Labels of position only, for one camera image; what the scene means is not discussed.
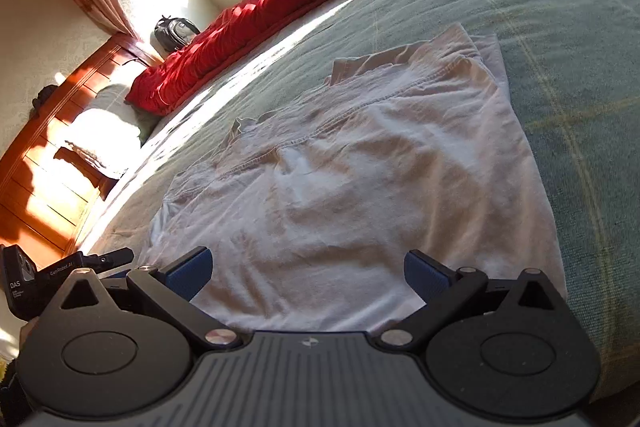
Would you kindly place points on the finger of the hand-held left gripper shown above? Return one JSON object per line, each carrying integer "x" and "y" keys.
{"x": 112, "y": 258}

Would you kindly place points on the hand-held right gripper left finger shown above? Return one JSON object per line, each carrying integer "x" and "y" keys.
{"x": 190, "y": 274}

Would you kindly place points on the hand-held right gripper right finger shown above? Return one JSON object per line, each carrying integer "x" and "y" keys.
{"x": 425, "y": 277}

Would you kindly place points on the white long-sleeve printed shirt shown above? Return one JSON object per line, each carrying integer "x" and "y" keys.
{"x": 375, "y": 182}

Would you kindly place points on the wooden headboard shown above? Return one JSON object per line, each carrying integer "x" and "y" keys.
{"x": 30, "y": 187}

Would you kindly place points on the light plaid pillow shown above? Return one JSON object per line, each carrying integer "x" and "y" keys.
{"x": 105, "y": 127}

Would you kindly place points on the small dark cloth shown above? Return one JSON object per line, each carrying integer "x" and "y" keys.
{"x": 45, "y": 98}

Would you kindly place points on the grey backpack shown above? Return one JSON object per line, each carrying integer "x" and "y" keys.
{"x": 175, "y": 34}

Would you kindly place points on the bed with green plaid sheet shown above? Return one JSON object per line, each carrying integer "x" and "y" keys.
{"x": 575, "y": 32}

